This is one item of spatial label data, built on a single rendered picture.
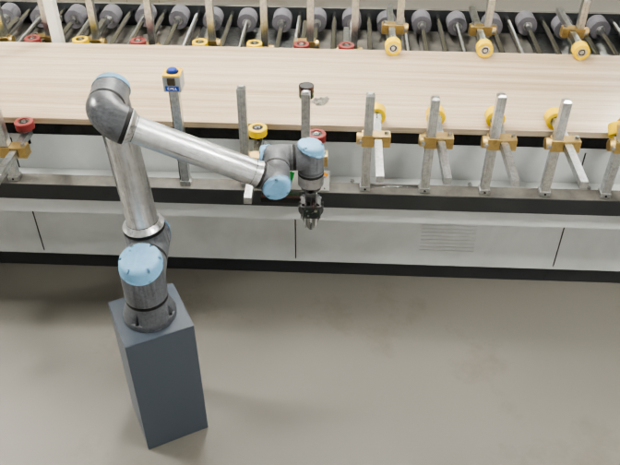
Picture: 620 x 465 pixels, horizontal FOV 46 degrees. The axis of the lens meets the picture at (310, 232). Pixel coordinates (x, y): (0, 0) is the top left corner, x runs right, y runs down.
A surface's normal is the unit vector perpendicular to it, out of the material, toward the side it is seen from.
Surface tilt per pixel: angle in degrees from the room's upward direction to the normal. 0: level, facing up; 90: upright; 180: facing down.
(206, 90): 0
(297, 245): 90
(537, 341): 0
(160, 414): 90
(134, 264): 5
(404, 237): 90
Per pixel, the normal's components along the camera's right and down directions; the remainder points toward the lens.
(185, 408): 0.43, 0.57
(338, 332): 0.00, -0.77
